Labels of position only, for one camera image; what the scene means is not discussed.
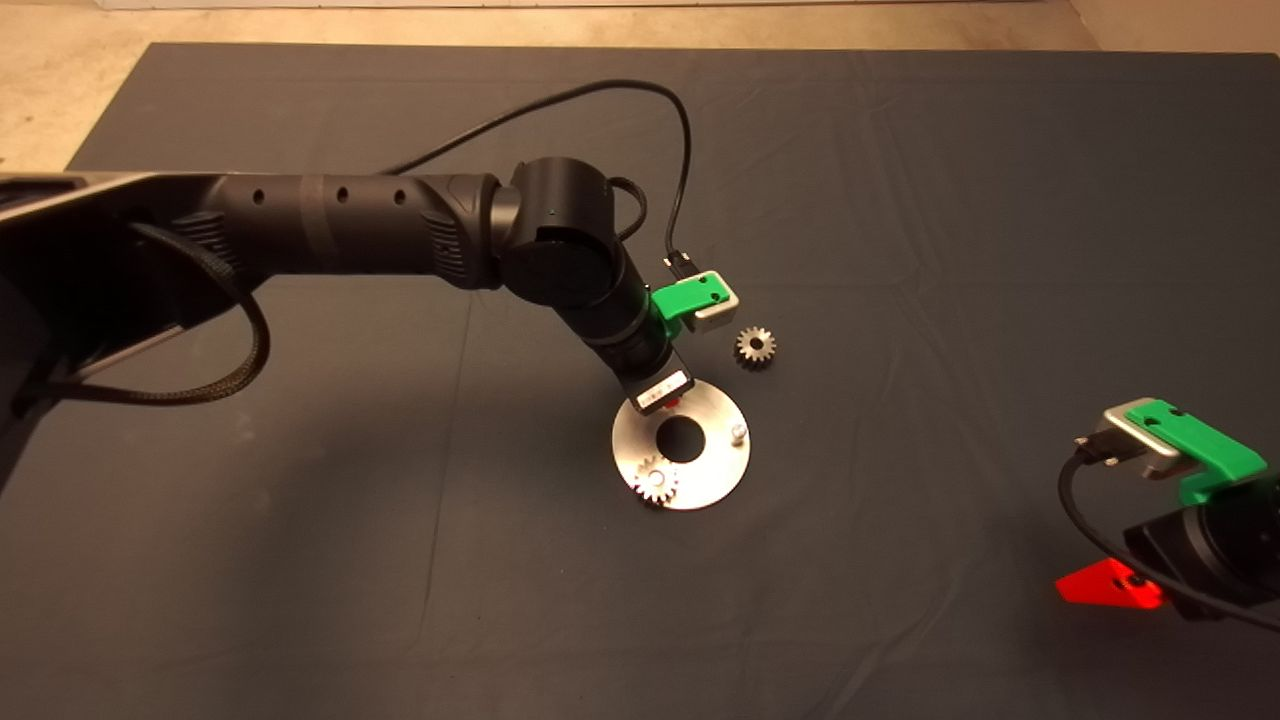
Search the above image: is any dark grey table cloth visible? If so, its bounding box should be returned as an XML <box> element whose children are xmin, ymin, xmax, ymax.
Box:
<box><xmin>0</xmin><ymin>40</ymin><xmax>1280</xmax><ymax>720</ymax></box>

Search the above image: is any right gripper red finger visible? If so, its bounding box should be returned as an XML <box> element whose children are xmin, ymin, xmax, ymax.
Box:
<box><xmin>1056</xmin><ymin>558</ymin><xmax>1167</xmax><ymax>611</ymax></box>

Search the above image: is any dark steel planetary gear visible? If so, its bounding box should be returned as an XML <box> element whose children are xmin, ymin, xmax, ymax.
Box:
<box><xmin>736</xmin><ymin>326</ymin><xmax>779</xmax><ymax>371</ymax></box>

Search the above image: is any bright steel planetary gear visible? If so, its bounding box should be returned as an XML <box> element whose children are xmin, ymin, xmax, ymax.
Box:
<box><xmin>634</xmin><ymin>455</ymin><xmax>681</xmax><ymax>506</ymax></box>

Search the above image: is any round metal carrier plate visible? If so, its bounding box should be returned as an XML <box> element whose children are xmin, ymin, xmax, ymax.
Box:
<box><xmin>611</xmin><ymin>378</ymin><xmax>752</xmax><ymax>511</ymax></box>

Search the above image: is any left gripper silver camera box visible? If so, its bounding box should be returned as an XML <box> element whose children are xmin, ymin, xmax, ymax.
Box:
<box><xmin>690</xmin><ymin>272</ymin><xmax>742</xmax><ymax>334</ymax></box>

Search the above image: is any gripper green camera mount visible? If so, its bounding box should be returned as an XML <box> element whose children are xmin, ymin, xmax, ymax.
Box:
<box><xmin>650</xmin><ymin>272</ymin><xmax>739</xmax><ymax>336</ymax></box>
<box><xmin>1125</xmin><ymin>398</ymin><xmax>1269</xmax><ymax>506</ymax></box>

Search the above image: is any right gripper green camera mount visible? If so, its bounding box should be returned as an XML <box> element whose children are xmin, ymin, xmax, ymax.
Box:
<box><xmin>1125</xmin><ymin>398</ymin><xmax>1269</xmax><ymax>506</ymax></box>

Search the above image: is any thick braided black cable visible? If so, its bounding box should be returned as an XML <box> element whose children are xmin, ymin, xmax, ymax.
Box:
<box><xmin>15</xmin><ymin>222</ymin><xmax>272</xmax><ymax>406</ymax></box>

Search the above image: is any thin braided black cable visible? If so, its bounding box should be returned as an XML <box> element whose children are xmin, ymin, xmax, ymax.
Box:
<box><xmin>605</xmin><ymin>177</ymin><xmax>650</xmax><ymax>241</ymax></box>

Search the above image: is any gripper silver camera box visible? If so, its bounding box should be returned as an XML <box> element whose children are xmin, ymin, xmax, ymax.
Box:
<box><xmin>1095</xmin><ymin>405</ymin><xmax>1186</xmax><ymax>481</ymax></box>
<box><xmin>690</xmin><ymin>272</ymin><xmax>742</xmax><ymax>334</ymax></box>

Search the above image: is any right gripper silver camera box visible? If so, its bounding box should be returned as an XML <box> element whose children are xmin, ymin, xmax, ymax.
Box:
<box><xmin>1095</xmin><ymin>405</ymin><xmax>1186</xmax><ymax>481</ymax></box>

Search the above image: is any left gripper green camera mount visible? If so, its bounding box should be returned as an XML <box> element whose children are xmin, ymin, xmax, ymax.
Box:
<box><xmin>650</xmin><ymin>272</ymin><xmax>739</xmax><ymax>336</ymax></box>

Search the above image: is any right camera thin black cable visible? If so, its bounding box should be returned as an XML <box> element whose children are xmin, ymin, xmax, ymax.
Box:
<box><xmin>1057</xmin><ymin>433</ymin><xmax>1280</xmax><ymax>633</ymax></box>

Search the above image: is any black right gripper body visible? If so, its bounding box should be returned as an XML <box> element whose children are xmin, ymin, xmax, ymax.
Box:
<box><xmin>1125</xmin><ymin>505</ymin><xmax>1223</xmax><ymax>623</ymax></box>

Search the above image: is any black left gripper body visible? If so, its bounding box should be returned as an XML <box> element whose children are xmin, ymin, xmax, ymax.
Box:
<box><xmin>620</xmin><ymin>345</ymin><xmax>697</xmax><ymax>417</ymax></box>

